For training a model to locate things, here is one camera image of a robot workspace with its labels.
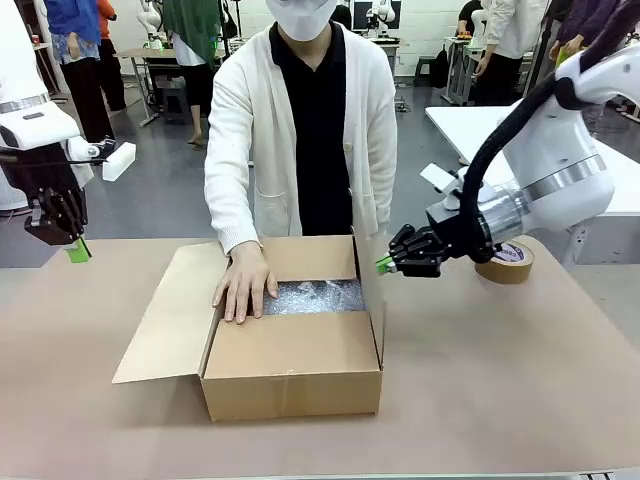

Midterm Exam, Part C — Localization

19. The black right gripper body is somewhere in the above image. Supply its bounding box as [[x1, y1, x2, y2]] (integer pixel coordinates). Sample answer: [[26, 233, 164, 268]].
[[425, 199, 489, 261]]

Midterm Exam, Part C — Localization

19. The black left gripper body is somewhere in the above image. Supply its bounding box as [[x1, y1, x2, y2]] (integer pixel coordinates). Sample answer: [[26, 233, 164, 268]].
[[2, 141, 87, 202]]

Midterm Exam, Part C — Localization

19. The clear bubble wrap sheet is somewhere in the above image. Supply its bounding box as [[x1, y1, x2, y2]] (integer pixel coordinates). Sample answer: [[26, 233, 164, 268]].
[[262, 278, 366, 316]]

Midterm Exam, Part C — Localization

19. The brown cardboard box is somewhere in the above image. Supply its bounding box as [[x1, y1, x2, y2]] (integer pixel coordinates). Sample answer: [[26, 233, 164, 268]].
[[110, 224, 390, 424]]

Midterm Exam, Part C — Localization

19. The person's left forearm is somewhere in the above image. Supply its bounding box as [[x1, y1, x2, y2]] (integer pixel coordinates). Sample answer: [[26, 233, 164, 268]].
[[349, 149, 399, 237]]

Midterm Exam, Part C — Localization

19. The person's right forearm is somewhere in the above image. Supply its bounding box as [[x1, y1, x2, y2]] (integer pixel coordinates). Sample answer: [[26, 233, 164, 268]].
[[203, 149, 264, 256]]

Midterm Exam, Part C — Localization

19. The person's right hand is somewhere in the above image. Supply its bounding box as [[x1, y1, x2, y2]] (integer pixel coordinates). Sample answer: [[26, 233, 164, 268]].
[[212, 242, 279, 325]]

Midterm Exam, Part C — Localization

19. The brown packing tape roll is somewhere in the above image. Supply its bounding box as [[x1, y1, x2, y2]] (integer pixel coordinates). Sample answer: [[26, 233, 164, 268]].
[[474, 238, 535, 285]]

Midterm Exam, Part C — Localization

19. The person in blue top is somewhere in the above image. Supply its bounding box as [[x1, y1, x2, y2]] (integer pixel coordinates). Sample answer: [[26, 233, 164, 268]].
[[43, 0, 119, 146]]

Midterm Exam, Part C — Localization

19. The pale side table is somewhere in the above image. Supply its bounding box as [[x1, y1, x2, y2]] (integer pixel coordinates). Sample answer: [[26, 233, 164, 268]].
[[30, 42, 70, 105]]

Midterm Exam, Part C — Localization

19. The large white table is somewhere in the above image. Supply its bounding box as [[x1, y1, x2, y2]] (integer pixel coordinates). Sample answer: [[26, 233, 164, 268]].
[[424, 104, 640, 266]]

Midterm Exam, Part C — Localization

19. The person in orange top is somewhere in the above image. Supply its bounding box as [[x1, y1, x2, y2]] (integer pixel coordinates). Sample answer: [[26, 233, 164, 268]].
[[97, 0, 128, 114]]

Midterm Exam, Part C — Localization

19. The small grey stool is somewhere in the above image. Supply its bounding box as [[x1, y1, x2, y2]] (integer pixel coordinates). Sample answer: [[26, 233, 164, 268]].
[[162, 87, 191, 125]]

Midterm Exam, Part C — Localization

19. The wooden-top metal table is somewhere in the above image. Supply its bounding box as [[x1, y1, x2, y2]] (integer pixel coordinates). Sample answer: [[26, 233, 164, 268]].
[[113, 47, 176, 127]]

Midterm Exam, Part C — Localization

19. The person in white cardigan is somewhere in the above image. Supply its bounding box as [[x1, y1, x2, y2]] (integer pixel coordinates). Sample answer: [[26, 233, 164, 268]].
[[203, 0, 399, 256]]

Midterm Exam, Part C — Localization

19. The black stand pole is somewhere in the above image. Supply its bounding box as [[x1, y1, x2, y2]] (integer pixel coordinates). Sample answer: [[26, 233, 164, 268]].
[[522, 0, 559, 96]]

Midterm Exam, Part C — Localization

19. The person in green top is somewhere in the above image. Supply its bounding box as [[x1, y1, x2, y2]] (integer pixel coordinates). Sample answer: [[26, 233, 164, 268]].
[[162, 0, 225, 147]]

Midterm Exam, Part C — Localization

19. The person in white jacket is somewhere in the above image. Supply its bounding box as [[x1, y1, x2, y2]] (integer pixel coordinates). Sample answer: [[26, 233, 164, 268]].
[[474, 0, 551, 107]]

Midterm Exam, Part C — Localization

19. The dark computer monitor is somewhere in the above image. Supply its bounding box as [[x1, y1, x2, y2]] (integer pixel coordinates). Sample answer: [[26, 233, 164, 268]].
[[352, 0, 374, 31]]

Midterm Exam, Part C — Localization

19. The person in lime trousers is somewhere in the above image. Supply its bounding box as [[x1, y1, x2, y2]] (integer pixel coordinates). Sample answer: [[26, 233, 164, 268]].
[[548, 0, 609, 69]]

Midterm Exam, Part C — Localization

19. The white face mask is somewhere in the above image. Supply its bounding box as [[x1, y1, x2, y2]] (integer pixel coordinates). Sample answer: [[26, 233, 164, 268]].
[[264, 0, 337, 42]]

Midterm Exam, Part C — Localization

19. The black cable sleeve bundle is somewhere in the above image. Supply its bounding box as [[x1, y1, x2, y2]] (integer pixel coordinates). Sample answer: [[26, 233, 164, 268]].
[[459, 0, 640, 264]]

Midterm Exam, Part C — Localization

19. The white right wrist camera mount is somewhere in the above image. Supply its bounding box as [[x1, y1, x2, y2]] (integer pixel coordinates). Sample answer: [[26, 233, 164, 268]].
[[419, 163, 469, 211]]

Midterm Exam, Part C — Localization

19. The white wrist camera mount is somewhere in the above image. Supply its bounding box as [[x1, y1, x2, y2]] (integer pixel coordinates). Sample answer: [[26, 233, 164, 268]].
[[102, 142, 137, 182], [419, 163, 469, 211]]

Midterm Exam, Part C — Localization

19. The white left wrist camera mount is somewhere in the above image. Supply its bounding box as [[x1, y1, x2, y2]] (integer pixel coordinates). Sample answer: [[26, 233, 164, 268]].
[[102, 142, 137, 182]]

